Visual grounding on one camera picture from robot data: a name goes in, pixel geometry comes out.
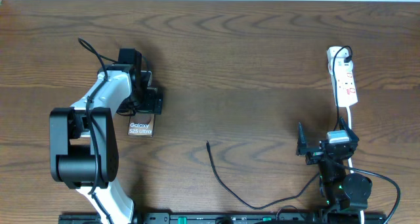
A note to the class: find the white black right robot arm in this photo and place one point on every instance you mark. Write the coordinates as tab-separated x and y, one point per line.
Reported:
345	192

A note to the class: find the white charger plug adapter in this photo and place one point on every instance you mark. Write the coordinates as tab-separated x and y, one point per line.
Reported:
343	63

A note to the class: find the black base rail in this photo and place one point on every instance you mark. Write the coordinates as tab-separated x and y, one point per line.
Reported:
243	218

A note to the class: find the white power strip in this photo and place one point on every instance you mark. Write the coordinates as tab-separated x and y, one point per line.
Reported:
344	89

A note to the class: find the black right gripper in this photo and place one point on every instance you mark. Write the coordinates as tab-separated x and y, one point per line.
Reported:
313	156

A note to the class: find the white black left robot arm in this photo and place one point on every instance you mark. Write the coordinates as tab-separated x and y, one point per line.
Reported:
83	147

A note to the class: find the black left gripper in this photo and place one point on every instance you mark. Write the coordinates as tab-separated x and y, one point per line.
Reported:
149	106

